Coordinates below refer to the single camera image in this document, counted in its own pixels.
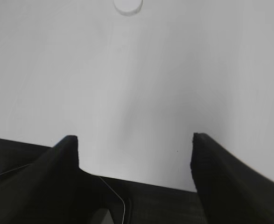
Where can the white bottle cap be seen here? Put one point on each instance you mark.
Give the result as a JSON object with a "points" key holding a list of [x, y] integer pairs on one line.
{"points": [[128, 7]]}

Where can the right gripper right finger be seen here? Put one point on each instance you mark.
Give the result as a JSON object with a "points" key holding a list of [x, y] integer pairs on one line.
{"points": [[230, 191]]}

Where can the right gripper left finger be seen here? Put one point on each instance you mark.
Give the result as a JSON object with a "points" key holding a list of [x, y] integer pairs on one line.
{"points": [[43, 192]]}

